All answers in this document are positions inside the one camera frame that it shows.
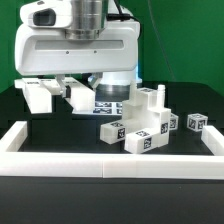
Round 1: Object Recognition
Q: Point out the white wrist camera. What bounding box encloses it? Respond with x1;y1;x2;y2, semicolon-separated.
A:
20;0;72;28

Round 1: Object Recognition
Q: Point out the white tagged cube left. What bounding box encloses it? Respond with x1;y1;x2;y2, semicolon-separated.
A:
170;114;179;130

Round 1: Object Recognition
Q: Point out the white chair seat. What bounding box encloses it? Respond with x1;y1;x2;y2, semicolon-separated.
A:
122;81;171;137

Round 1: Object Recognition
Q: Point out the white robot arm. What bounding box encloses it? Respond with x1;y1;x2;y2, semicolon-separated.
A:
14;0;140;86

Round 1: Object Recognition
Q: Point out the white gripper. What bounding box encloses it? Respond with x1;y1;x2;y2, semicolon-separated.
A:
15;21;139;98

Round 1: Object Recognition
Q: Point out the white chair back frame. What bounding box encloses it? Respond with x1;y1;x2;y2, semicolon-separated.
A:
14;77;95;114

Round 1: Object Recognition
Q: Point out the white tagged cube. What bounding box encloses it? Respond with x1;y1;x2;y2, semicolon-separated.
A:
170;114;179;130
187;113;208;132

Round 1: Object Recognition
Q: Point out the white U-shaped obstacle fence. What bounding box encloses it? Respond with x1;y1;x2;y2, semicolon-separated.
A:
0;121;224;180

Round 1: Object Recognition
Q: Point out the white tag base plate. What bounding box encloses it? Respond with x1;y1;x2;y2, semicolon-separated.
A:
73;101;122;116

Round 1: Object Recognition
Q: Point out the white tagged cube right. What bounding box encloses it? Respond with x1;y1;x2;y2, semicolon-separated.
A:
187;113;208;132

